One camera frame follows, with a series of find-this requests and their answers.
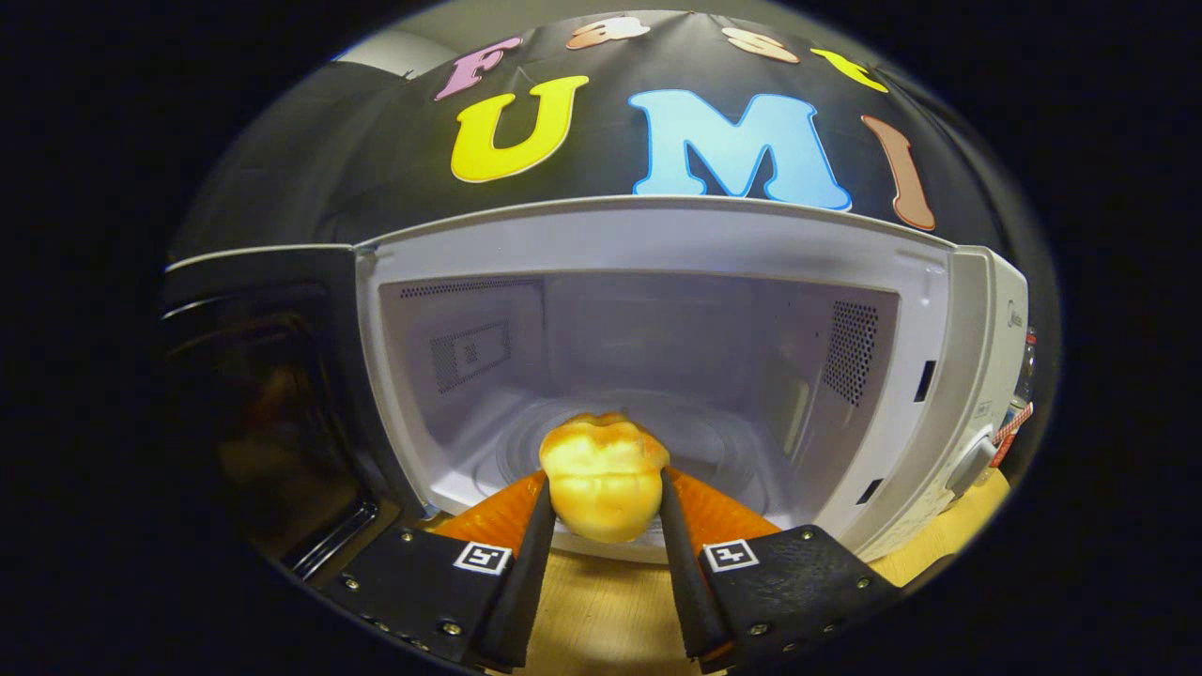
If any golden bread roll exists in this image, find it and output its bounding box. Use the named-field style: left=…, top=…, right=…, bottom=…
left=539, top=411, right=671, bottom=545

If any white microwave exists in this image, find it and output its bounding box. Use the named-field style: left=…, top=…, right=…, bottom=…
left=160, top=195, right=1031, bottom=578

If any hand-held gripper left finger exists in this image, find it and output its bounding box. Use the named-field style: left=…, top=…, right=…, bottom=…
left=315, top=469, right=557, bottom=672

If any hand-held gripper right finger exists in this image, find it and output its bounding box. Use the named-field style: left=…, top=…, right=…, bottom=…
left=657, top=467, right=902, bottom=672

